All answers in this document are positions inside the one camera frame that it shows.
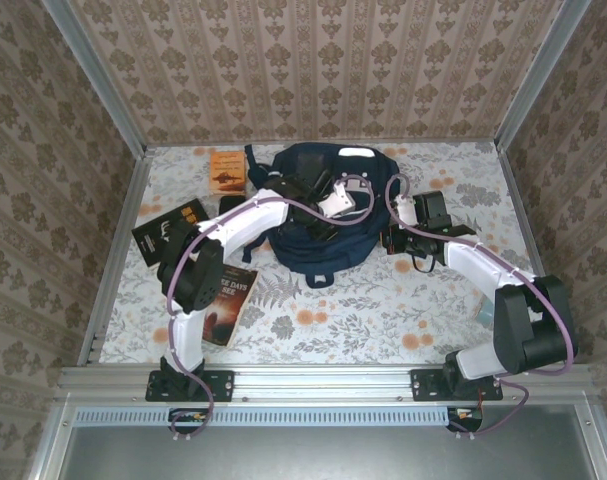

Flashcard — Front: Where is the navy blue backpack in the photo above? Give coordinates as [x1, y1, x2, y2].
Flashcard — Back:
[242, 141, 402, 290]

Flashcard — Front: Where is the orange paperback book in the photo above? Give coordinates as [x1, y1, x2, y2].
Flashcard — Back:
[208, 151, 248, 197]

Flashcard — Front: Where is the small light blue object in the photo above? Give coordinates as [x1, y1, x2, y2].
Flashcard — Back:
[475, 294, 497, 329]

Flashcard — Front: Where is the Three Days to See book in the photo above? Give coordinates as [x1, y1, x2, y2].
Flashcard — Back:
[201, 267, 261, 349]

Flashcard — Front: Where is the black cover book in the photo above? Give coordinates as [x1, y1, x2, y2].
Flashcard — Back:
[131, 198, 212, 266]

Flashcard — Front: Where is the black base connector housing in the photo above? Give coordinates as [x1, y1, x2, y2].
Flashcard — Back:
[168, 407, 209, 435]
[446, 407, 484, 434]

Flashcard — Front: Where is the grey metal sheet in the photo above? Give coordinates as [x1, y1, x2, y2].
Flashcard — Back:
[27, 404, 607, 480]

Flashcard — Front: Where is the aluminium side rail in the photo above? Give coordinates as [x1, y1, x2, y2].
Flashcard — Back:
[76, 147, 155, 367]
[496, 147, 544, 281]

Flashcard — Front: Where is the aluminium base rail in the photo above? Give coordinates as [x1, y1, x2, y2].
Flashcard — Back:
[52, 363, 604, 407]

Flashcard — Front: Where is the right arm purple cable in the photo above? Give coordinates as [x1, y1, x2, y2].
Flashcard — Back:
[384, 173, 578, 442]

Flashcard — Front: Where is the slotted grey cable duct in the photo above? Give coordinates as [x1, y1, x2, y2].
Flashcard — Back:
[75, 405, 457, 427]

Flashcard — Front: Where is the aluminium frame post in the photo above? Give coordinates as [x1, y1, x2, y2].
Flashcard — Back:
[41, 0, 152, 157]
[493, 0, 593, 154]

